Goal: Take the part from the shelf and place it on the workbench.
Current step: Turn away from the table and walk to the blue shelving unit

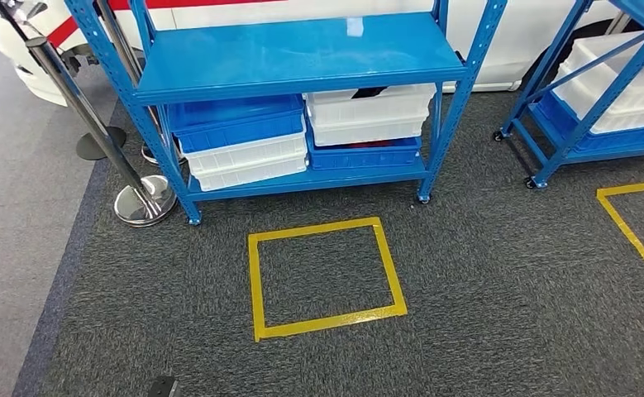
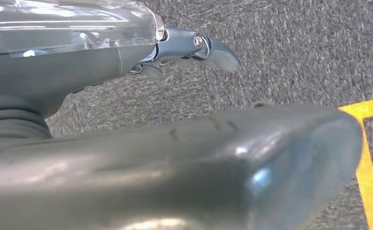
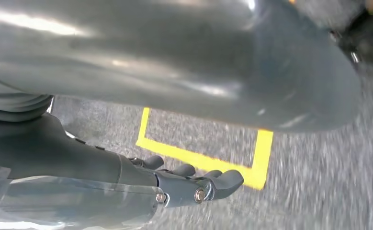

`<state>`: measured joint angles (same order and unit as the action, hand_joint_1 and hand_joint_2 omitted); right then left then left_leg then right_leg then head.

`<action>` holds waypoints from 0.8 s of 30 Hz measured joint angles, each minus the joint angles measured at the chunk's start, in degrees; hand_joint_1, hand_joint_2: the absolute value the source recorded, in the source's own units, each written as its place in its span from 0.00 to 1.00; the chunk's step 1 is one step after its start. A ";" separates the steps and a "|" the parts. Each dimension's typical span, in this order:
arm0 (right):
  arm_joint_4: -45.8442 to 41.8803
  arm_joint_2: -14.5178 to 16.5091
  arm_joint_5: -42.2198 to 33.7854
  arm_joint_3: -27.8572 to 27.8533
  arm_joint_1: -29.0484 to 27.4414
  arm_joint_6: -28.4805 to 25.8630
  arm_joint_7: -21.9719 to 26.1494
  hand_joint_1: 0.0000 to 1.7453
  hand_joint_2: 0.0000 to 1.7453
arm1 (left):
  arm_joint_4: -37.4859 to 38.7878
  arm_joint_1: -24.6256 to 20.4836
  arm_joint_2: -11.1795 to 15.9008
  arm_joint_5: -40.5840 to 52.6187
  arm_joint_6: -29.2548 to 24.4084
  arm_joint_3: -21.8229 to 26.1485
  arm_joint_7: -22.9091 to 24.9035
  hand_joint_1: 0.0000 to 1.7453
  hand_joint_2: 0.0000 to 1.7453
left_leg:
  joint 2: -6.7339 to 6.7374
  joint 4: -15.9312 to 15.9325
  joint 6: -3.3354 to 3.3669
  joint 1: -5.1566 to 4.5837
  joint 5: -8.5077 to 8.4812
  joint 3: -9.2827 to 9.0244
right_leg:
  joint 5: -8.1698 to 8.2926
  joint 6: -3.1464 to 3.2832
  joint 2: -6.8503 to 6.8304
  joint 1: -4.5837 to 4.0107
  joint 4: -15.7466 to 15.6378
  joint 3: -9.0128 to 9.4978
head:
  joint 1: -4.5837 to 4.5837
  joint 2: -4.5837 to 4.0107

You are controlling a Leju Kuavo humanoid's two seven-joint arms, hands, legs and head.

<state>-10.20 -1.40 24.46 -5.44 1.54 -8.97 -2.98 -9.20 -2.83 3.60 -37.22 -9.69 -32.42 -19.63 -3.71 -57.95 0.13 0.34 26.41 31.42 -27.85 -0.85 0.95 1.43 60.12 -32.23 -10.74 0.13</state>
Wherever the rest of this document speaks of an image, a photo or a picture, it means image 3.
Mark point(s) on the yellow floor tape square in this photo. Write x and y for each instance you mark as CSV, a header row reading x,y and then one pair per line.
x,y
205,162

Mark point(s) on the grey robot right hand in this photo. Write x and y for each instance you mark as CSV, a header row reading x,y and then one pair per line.
x,y
142,47

